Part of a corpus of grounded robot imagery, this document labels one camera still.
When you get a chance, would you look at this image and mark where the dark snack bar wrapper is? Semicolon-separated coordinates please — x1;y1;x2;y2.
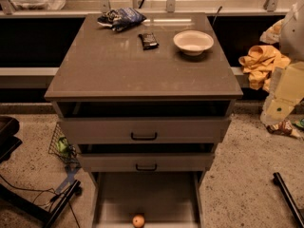
139;33;159;50

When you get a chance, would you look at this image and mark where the black stand leg right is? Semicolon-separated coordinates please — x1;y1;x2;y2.
273;172;304;228

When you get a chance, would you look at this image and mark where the grey drawer cabinet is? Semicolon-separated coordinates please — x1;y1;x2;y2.
44;12;244;228

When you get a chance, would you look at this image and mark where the black cable on floor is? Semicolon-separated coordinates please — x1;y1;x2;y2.
0;174;82;228

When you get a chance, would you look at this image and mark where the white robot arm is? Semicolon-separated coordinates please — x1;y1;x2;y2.
260;0;304;125

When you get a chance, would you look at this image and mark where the black chair base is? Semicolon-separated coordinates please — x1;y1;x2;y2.
0;116;22;162

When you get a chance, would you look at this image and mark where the top grey drawer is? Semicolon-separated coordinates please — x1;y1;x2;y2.
59;117;231;144

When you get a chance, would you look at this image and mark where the wire basket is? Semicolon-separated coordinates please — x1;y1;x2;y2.
48;124;80;166

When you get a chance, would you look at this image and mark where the bottom open grey drawer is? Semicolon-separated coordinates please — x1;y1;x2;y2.
92;172;203;228

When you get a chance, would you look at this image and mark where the middle grey drawer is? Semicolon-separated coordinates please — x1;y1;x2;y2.
78;153;214;172

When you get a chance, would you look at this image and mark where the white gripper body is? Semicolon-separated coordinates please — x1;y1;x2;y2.
260;62;304;125

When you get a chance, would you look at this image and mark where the black stand leg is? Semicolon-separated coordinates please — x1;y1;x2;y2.
0;180;81;228
273;172;304;228

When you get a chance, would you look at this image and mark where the orange fruit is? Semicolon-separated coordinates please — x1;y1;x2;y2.
132;214;145;228

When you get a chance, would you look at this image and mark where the green object in basket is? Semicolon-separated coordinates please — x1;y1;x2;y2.
56;137;69;154

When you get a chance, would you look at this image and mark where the black stand leg left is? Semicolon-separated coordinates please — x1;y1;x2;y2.
0;180;81;228

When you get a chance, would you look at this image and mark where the white bowl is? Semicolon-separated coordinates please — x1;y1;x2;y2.
173;30;214;56

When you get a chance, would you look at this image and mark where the brown snack bag on floor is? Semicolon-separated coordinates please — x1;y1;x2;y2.
266;120;301;139

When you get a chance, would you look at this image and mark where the green packet on floor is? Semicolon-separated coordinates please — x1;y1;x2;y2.
294;119;304;129

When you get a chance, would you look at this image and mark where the yellow cloth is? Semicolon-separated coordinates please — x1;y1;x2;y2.
238;45;291;92

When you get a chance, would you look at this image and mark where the blue chip bag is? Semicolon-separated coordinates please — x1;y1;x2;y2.
97;8;146;31

